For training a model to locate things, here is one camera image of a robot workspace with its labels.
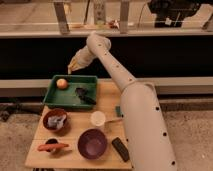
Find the dark object in tray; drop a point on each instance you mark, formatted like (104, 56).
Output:
(82, 94)

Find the orange carrot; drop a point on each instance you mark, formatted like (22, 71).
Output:
(50, 147)

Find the green plastic tray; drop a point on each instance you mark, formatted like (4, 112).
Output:
(67, 98)

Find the green sponge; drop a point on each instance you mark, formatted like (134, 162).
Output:
(118, 111)

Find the black rectangular remote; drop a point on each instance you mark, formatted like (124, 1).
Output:
(121, 149)

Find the orange round fruit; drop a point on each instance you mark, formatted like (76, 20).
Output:
(62, 83)

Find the crumpled white paper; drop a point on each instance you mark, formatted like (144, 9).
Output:
(56, 122)

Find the wooden table board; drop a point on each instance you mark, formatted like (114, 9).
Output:
(108, 97)

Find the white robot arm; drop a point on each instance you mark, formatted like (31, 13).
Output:
(149, 145)

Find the small dark bowl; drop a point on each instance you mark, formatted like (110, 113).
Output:
(51, 141)

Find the purple bowl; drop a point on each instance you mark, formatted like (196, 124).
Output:
(92, 144)

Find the white cup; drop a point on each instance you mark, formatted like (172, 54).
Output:
(98, 119)

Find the yellow banana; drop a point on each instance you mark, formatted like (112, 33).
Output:
(72, 66)

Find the red bowl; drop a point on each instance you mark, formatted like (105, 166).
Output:
(54, 112)

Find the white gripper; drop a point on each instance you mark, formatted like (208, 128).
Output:
(84, 57)

